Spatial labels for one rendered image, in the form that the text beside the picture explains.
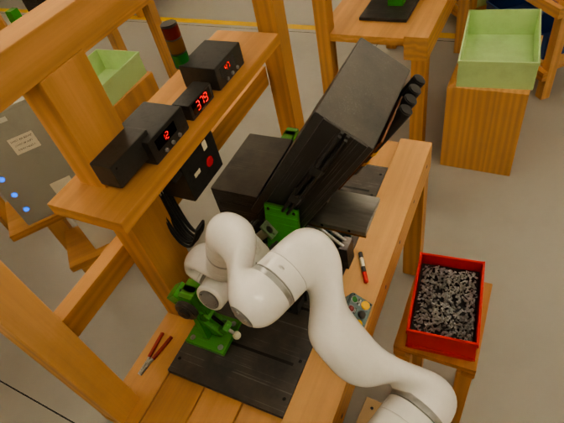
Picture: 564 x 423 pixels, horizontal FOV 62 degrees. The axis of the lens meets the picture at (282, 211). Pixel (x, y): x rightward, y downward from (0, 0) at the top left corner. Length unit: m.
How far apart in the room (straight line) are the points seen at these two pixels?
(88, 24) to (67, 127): 0.24
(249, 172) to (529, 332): 1.68
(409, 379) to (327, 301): 0.22
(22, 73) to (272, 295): 0.66
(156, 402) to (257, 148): 0.90
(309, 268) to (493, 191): 2.49
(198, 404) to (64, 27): 1.11
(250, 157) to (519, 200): 2.00
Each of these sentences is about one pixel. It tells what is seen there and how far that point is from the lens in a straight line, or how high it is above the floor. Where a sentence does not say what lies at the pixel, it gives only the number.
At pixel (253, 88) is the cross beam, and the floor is 1.25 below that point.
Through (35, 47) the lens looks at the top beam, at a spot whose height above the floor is 1.91.
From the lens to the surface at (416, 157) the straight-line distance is 2.09.
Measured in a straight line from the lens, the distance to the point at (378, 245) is 1.76.
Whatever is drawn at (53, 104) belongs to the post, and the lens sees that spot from 1.15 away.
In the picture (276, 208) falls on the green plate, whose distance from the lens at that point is 1.43.
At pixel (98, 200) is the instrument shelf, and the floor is 1.54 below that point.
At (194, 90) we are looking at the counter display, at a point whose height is 1.59.
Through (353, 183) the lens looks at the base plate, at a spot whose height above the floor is 0.90.
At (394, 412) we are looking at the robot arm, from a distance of 0.99.
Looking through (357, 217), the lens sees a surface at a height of 1.13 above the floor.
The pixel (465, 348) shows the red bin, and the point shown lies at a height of 0.88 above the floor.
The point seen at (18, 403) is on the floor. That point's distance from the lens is 3.10.
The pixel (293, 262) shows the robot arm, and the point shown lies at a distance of 0.84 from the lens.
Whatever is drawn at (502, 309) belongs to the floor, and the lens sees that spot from 2.73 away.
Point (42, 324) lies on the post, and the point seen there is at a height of 1.41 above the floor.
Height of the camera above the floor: 2.28
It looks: 46 degrees down
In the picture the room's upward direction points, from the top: 14 degrees counter-clockwise
